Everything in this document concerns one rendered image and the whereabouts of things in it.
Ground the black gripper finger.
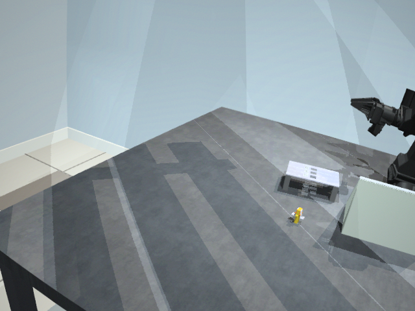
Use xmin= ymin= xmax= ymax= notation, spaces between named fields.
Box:
xmin=350 ymin=97 xmax=374 ymax=102
xmin=350 ymin=102 xmax=375 ymax=120

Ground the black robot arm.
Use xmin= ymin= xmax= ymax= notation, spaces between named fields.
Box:
xmin=368 ymin=88 xmax=415 ymax=192

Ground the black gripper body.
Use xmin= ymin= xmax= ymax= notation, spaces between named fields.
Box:
xmin=370 ymin=97 xmax=398 ymax=126

